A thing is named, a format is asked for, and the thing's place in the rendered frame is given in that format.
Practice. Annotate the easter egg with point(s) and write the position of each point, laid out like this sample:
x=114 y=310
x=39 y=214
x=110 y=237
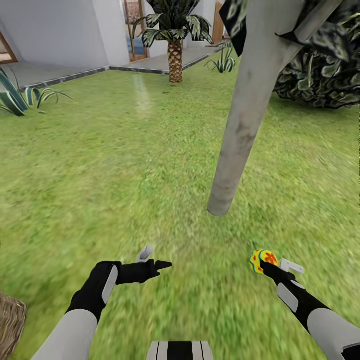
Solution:
x=266 y=256

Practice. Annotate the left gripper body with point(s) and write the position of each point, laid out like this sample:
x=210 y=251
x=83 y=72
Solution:
x=141 y=272

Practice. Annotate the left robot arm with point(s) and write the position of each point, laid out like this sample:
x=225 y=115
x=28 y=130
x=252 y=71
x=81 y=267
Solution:
x=73 y=336

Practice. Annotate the wicker basket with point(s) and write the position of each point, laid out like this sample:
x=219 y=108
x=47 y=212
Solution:
x=13 y=313

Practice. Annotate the robot trunk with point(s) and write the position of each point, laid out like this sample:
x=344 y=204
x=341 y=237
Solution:
x=180 y=350

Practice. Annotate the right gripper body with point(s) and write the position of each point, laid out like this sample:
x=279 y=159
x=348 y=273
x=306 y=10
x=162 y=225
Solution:
x=273 y=271

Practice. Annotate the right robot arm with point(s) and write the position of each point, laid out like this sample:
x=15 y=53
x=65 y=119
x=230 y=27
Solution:
x=338 y=338

